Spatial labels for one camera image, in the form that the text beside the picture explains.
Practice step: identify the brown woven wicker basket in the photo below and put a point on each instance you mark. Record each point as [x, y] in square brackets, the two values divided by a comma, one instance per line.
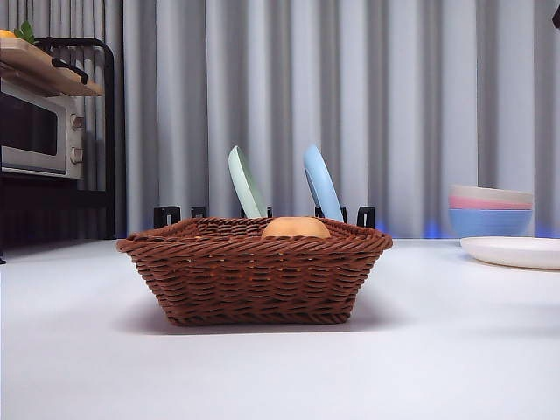
[254, 280]

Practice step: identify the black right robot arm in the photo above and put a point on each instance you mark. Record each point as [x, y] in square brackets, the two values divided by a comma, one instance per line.
[556, 11]

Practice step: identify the pale green plate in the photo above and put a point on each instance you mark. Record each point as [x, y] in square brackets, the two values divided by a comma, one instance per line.
[245, 184]

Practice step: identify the pale blue plate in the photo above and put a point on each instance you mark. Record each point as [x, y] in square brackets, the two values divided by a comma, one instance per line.
[321, 184]

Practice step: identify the black dish rack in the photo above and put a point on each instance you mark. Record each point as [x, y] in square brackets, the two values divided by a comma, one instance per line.
[371, 216]

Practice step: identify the grey pleated curtain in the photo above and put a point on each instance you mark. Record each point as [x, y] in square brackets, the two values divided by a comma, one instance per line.
[394, 109]

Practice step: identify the pink bowl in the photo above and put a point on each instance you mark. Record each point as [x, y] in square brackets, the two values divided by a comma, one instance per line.
[481, 204]

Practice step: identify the blue bowl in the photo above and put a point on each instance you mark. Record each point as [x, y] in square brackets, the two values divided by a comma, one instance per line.
[490, 223]

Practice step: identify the cream bowl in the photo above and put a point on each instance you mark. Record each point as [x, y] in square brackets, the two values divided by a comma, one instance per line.
[490, 192]

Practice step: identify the silver toaster oven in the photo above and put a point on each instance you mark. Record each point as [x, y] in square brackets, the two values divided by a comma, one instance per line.
[70, 131]

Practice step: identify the white oval plate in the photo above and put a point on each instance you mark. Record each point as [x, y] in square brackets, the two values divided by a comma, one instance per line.
[516, 251]

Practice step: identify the wooden shelf board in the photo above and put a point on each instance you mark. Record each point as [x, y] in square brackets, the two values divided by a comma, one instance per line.
[44, 74]

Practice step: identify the green leaf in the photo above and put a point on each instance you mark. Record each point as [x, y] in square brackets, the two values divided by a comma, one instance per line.
[25, 31]

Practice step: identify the orange fruit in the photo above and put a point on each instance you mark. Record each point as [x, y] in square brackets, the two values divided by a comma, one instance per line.
[6, 34]

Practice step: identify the black metal shelf frame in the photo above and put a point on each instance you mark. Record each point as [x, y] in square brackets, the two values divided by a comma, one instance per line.
[109, 131]

